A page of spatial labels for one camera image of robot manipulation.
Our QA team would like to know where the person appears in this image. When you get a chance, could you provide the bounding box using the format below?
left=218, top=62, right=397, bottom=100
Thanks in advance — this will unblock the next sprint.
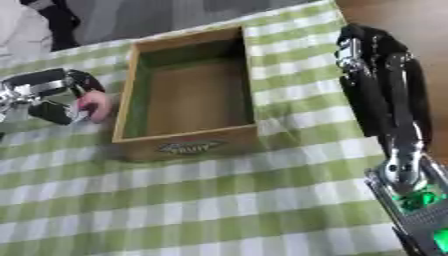
left=0, top=0, right=84, bottom=60

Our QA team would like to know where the tan cardboard box green inside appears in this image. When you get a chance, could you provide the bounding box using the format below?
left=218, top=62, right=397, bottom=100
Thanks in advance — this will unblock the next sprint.
left=110, top=24, right=263, bottom=163

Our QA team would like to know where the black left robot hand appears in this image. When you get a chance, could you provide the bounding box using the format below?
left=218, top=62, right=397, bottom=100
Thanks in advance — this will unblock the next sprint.
left=1, top=67, right=109, bottom=126

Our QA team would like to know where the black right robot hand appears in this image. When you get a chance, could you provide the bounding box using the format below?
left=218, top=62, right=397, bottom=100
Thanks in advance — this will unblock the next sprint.
left=334, top=23, right=434, bottom=159

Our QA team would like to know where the pink round toy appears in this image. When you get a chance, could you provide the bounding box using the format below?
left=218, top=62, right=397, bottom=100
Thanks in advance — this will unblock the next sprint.
left=75, top=90, right=114, bottom=124

